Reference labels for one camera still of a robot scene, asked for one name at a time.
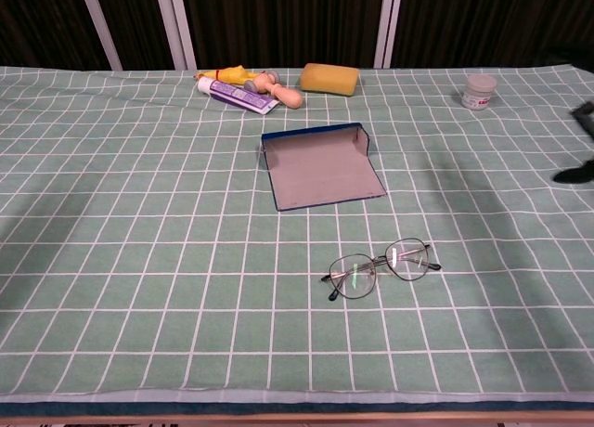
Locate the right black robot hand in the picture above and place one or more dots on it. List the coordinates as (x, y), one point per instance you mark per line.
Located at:
(577, 174)

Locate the thin-framed eyeglasses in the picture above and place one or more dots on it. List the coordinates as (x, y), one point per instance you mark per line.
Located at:
(355, 278)

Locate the blue glasses case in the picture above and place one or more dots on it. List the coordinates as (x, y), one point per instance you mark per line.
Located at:
(320, 176)

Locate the small white cream jar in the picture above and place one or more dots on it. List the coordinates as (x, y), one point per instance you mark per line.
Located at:
(478, 95)

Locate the yellow sponge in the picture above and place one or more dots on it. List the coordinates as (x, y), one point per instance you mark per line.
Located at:
(327, 80)

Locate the dark pleated curtain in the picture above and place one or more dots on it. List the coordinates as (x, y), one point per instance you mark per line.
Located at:
(278, 18)

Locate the purple white toothpaste tube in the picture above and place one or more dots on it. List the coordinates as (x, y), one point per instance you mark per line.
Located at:
(236, 95)

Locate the yellow rubber chicken toy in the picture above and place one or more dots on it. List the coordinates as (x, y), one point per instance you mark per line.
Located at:
(232, 74)

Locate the green checked tablecloth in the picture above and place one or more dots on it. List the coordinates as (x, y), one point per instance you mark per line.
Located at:
(139, 260)

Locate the white frame post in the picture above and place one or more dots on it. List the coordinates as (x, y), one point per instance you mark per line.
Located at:
(99, 23)
(387, 28)
(178, 28)

